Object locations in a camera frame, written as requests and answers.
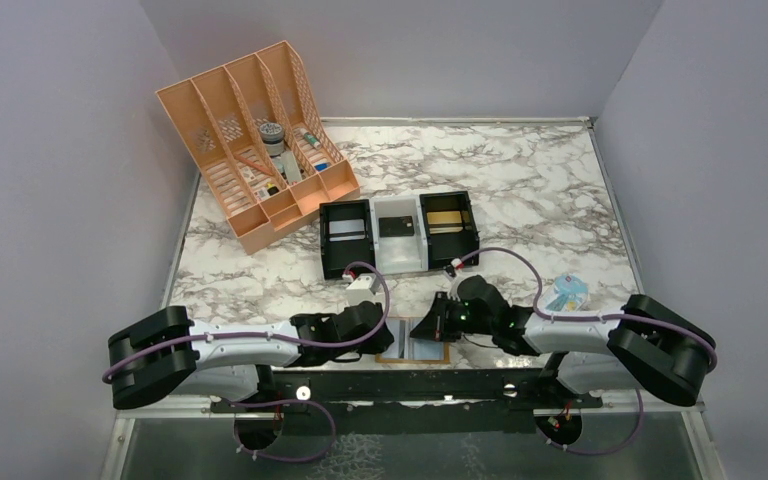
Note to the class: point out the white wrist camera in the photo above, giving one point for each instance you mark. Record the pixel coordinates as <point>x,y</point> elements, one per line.
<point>455,277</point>
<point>364,288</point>

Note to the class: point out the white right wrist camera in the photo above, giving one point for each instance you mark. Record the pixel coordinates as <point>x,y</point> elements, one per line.
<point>455,277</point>

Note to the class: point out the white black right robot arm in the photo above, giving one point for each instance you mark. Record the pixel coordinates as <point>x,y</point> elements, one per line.
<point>640,345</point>

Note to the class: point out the black tray bin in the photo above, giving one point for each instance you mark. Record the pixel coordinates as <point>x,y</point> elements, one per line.
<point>336,256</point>
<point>443,248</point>

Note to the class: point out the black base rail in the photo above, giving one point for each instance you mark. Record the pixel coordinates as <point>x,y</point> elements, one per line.
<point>393,402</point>

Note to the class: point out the black credit card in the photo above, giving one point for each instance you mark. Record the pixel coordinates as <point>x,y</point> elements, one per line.
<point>398,226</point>

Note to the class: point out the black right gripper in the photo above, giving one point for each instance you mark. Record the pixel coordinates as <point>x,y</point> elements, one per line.
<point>446,317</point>

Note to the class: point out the black right tray bin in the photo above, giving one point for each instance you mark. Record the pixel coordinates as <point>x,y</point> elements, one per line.
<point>443,248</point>

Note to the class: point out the peach plastic desk organizer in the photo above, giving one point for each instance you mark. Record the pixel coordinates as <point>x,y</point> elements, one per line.
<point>217,113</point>

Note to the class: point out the black left tray bin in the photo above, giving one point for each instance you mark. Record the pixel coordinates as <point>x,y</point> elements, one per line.
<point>336,256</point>

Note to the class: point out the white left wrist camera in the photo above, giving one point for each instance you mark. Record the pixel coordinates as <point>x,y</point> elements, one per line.
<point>364,288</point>

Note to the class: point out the grey round jar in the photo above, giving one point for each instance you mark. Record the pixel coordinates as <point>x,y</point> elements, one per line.
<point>272,135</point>

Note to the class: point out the tan leather card holder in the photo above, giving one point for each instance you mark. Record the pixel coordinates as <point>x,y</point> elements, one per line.
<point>395,353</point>

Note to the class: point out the gold credit card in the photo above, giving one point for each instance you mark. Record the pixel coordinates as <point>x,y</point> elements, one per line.
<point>452,221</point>

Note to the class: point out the silver credit card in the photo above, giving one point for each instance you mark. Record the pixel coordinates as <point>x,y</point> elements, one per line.
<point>346,230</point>

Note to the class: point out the clear blue packaged item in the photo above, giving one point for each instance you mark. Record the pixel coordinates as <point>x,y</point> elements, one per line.
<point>568,293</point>

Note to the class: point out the light blue card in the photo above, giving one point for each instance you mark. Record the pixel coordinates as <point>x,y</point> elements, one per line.
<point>420,350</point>

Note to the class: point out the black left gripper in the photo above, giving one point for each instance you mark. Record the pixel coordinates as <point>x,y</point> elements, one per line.
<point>371,325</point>

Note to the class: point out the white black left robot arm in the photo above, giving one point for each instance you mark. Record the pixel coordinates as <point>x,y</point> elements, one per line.
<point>169,353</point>

